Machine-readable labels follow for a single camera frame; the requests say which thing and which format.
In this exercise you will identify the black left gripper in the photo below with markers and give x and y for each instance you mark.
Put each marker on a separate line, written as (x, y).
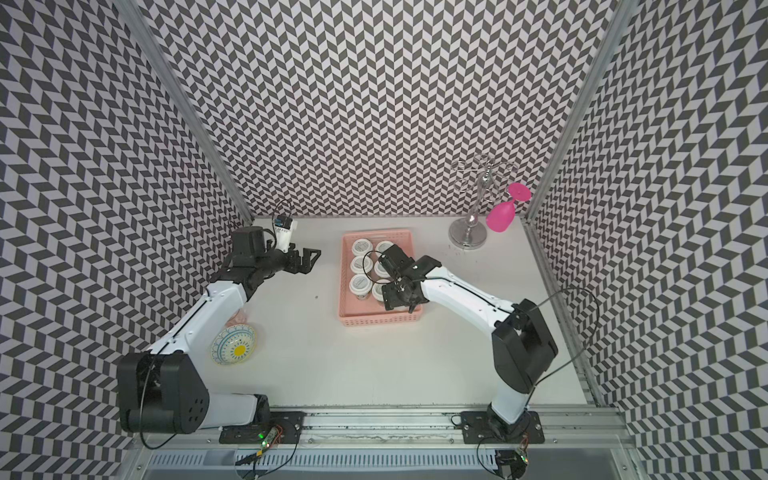
(305, 265)

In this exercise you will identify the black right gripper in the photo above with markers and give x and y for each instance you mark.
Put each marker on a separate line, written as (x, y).
(391, 299)

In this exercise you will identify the beige yogurt cup red print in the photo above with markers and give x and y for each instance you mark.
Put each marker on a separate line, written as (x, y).
(383, 246)

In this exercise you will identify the green yogurt cup white lid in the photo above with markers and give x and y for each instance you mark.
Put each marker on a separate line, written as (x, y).
(361, 247)

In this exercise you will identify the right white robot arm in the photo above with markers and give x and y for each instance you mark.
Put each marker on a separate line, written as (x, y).
(523, 347)

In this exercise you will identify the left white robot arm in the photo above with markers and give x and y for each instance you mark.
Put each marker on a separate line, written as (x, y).
(162, 389)

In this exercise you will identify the pink perforated plastic basket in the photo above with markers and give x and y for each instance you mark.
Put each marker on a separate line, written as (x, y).
(353, 311)

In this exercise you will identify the chrome glass holder stand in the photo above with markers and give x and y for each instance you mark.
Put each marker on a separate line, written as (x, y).
(468, 232)

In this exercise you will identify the pink translucent cup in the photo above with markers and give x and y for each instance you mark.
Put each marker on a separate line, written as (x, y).
(240, 317)

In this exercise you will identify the patterned blue yellow plate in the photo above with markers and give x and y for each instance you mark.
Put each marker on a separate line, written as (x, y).
(233, 345)

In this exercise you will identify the magenta plastic wine glass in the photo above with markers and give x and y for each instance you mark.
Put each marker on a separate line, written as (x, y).
(502, 215)

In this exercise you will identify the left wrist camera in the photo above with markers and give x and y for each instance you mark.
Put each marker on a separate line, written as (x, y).
(283, 227)

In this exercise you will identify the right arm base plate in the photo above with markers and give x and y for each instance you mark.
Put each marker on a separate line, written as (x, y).
(477, 426)

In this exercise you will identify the aluminium front rail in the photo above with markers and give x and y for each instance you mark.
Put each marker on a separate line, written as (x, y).
(589, 442)

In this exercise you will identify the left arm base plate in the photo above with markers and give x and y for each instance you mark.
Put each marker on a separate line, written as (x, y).
(283, 427)

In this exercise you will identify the aluminium corner post left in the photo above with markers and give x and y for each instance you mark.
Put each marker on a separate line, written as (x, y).
(132, 16)

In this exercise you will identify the aluminium corner post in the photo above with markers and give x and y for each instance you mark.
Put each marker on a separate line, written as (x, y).
(132, 16)
(606, 50)

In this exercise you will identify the aluminium corner post right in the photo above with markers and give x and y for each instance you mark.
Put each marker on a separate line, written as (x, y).
(606, 50)

